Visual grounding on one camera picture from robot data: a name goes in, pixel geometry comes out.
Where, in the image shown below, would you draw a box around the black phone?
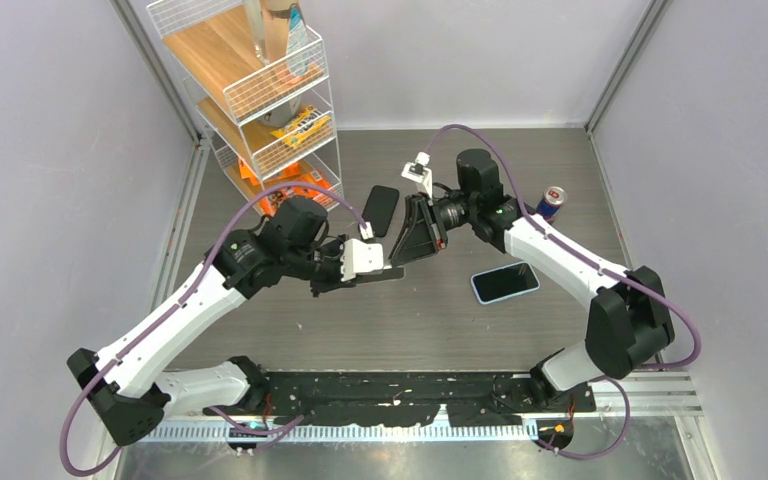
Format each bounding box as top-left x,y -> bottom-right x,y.
378,266 -> 405,280

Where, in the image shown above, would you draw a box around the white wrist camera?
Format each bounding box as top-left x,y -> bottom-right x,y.
341,238 -> 384,281
401,151 -> 433,198

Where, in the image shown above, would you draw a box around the white wire shelf rack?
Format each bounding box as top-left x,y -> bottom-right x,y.
147,0 -> 343,210

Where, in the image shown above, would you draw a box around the black phone case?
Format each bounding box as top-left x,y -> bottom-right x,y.
362,185 -> 400,238

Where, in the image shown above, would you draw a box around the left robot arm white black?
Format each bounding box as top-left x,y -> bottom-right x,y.
67,197 -> 404,447

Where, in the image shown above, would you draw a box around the yellow snack bag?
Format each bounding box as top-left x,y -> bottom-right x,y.
270,105 -> 331,149

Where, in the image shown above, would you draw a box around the blue white bottle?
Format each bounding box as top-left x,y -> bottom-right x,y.
286,2 -> 310,77

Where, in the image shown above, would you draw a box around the red bull can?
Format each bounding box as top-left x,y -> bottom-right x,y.
535,186 -> 567,224

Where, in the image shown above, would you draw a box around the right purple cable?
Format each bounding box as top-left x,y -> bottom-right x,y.
423,123 -> 703,461

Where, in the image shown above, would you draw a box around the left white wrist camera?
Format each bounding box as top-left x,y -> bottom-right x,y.
341,238 -> 384,281

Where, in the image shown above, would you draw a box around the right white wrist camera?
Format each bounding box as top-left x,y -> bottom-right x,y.
401,151 -> 433,198

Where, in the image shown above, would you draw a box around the phone in light blue case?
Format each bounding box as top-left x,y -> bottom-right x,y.
470,261 -> 541,305

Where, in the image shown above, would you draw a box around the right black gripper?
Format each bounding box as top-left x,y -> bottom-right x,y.
388,192 -> 477,269

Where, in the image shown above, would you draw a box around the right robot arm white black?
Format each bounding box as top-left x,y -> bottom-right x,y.
389,149 -> 675,411

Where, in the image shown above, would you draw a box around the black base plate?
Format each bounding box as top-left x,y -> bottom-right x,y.
222,371 -> 596,427

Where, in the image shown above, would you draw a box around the clear bottle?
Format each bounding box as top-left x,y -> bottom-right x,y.
242,0 -> 270,65

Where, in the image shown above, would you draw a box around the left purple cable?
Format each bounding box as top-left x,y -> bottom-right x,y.
59,181 -> 376,478

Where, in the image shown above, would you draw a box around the orange snack packs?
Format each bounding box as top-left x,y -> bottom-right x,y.
237,159 -> 337,215

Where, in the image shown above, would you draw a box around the purple cable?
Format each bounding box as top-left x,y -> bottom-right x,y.
423,123 -> 703,461
59,181 -> 376,478

